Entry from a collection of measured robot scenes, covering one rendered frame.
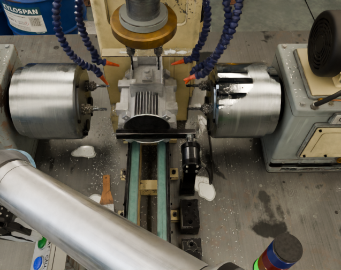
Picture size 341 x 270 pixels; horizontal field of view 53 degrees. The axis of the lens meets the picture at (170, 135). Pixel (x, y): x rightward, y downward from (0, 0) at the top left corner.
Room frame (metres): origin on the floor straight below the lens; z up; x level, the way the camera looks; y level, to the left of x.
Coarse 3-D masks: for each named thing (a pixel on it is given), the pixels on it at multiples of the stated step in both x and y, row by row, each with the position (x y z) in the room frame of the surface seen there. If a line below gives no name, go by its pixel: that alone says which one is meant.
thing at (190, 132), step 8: (120, 136) 0.61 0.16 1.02; (128, 136) 0.61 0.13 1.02; (136, 136) 0.61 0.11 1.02; (144, 136) 0.61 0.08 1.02; (152, 136) 0.62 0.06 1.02; (160, 136) 0.62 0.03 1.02; (168, 136) 0.62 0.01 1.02; (176, 136) 0.62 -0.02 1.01; (184, 136) 0.62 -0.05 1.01; (192, 136) 0.62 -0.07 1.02
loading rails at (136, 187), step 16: (128, 144) 0.64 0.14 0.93; (144, 144) 0.72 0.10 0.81; (160, 144) 0.65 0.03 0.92; (128, 160) 0.58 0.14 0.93; (160, 160) 0.59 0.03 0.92; (128, 176) 0.52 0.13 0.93; (160, 176) 0.53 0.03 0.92; (176, 176) 0.58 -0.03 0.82; (128, 192) 0.47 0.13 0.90; (144, 192) 0.51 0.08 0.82; (160, 192) 0.47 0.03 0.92; (128, 208) 0.41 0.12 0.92; (160, 208) 0.41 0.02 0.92; (160, 224) 0.36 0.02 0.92
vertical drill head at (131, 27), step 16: (128, 0) 0.75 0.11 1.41; (144, 0) 0.74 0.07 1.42; (160, 0) 0.78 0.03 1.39; (112, 16) 0.78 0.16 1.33; (128, 16) 0.75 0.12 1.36; (144, 16) 0.74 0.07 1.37; (160, 16) 0.76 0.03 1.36; (176, 16) 0.80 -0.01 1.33; (112, 32) 0.74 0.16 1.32; (128, 32) 0.72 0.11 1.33; (144, 32) 0.72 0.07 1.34; (160, 32) 0.72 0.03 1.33; (128, 48) 0.72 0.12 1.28; (144, 48) 0.69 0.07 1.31; (160, 48) 0.72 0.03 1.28
